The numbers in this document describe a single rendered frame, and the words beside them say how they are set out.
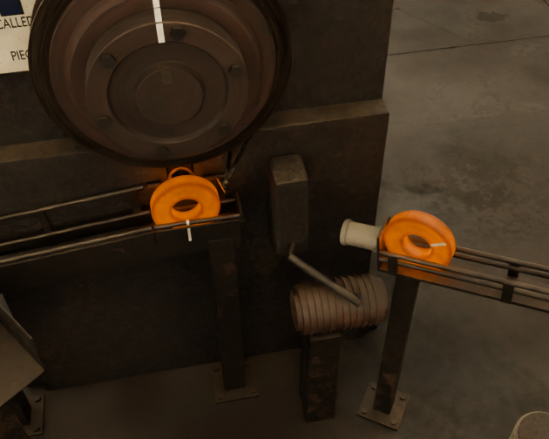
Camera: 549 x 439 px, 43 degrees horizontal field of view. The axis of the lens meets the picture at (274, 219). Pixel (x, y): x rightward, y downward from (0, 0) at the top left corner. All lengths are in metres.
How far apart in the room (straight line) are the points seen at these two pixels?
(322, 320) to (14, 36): 0.89
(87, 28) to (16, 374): 0.71
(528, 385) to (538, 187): 0.89
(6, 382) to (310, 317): 0.67
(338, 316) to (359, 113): 0.47
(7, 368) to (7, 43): 0.64
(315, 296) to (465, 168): 1.34
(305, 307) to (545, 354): 0.94
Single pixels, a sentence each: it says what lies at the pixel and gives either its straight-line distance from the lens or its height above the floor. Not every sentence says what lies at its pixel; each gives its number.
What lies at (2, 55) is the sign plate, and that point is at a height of 1.10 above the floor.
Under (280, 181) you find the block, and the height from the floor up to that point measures 0.80.
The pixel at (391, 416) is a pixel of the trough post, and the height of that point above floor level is 0.01.
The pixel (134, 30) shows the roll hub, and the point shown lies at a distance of 1.17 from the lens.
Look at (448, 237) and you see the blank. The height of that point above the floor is 0.75.
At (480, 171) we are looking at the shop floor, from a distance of 2.85.
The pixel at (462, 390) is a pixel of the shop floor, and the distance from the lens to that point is 2.18.
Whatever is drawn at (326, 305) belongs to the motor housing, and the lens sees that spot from 1.65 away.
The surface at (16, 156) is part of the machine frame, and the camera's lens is 1.58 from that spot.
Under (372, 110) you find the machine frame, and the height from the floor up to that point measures 0.87.
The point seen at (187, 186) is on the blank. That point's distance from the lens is 1.51.
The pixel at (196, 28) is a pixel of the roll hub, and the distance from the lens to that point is 1.17.
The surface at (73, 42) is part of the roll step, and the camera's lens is 1.24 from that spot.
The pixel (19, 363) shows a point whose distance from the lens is 1.55.
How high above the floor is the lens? 1.82
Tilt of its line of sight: 46 degrees down
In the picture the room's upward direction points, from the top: 1 degrees counter-clockwise
